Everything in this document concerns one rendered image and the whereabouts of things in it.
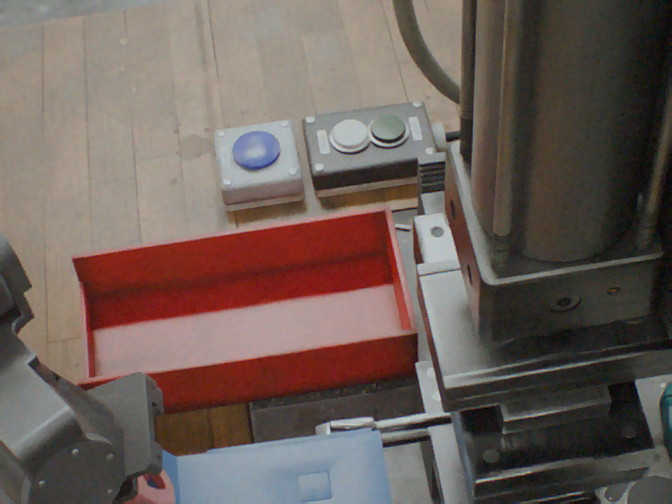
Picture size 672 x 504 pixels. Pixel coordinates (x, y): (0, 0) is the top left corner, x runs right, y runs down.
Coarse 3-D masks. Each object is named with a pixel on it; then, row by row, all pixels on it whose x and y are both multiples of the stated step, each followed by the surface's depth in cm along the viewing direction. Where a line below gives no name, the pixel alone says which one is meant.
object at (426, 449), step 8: (416, 376) 93; (416, 384) 93; (416, 392) 94; (416, 400) 95; (416, 408) 96; (424, 448) 94; (424, 456) 95; (432, 456) 90; (424, 464) 96; (432, 464) 90; (432, 472) 91; (432, 480) 92; (432, 488) 93; (440, 488) 87; (432, 496) 94; (440, 496) 88
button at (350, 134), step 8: (352, 120) 112; (336, 128) 111; (344, 128) 111; (352, 128) 111; (360, 128) 111; (336, 136) 111; (344, 136) 111; (352, 136) 111; (360, 136) 111; (344, 144) 110; (352, 144) 110; (360, 144) 111
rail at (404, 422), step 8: (408, 416) 89; (416, 416) 89; (424, 416) 89; (432, 416) 89; (440, 416) 89; (448, 416) 89; (376, 424) 89; (384, 424) 89; (392, 424) 88; (400, 424) 88; (408, 424) 89; (416, 424) 89
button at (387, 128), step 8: (376, 120) 112; (384, 120) 112; (392, 120) 112; (400, 120) 112; (376, 128) 111; (384, 128) 111; (392, 128) 111; (400, 128) 111; (376, 136) 111; (384, 136) 111; (392, 136) 111; (400, 136) 111
